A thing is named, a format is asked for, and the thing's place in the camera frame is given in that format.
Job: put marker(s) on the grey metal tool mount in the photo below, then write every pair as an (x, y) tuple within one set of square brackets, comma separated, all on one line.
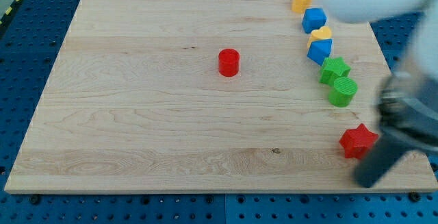
[(408, 107)]

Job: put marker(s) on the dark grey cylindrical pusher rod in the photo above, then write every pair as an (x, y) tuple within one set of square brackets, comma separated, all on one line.
[(378, 160)]

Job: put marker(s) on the red star block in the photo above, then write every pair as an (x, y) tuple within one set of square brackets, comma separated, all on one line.
[(358, 141)]

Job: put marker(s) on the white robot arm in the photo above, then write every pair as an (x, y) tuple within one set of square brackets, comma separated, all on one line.
[(420, 55)]

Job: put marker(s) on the green star block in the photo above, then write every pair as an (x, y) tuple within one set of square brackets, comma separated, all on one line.
[(333, 68)]

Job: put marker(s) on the green cylinder block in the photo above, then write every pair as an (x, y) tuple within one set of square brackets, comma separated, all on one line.
[(342, 92)]

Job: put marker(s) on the blue triangular block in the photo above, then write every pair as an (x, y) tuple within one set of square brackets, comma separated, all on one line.
[(319, 50)]

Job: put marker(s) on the yellow heart block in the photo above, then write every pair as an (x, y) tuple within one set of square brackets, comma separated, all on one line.
[(322, 33)]

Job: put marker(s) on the blue cube block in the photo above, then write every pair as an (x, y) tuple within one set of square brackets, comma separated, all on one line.
[(314, 18)]

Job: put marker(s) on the yellow hexagon block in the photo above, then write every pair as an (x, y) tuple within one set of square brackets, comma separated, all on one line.
[(299, 6)]

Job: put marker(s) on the red cylinder block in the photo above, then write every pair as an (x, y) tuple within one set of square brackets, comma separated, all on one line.
[(229, 62)]

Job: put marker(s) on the wooden board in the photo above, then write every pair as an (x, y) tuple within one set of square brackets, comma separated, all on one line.
[(135, 104)]

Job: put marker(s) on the black yellow hazard tape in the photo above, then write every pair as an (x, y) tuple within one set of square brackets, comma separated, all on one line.
[(10, 12)]

